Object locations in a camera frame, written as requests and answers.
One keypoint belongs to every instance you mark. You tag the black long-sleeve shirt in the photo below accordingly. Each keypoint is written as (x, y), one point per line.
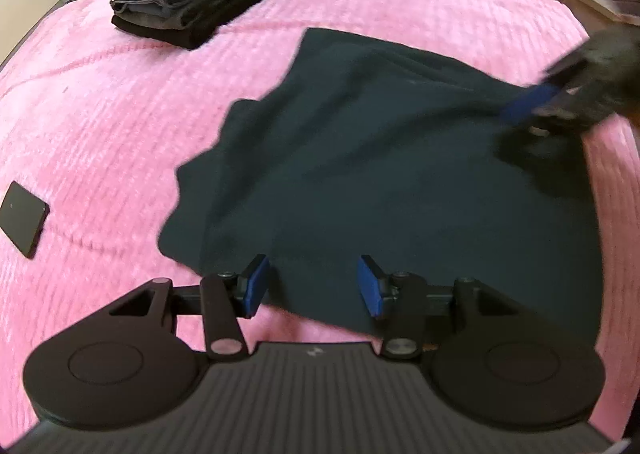
(375, 159)

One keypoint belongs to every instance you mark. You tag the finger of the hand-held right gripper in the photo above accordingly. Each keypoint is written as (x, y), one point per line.
(530, 103)

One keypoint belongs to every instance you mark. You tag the pink ribbed blanket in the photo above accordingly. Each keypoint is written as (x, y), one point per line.
(125, 109)

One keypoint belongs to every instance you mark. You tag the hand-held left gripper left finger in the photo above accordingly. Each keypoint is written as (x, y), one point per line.
(256, 284)

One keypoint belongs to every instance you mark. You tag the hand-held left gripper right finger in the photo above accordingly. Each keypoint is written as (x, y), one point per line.
(369, 286)

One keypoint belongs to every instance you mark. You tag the black smartphone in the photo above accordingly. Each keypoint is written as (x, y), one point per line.
(22, 216)

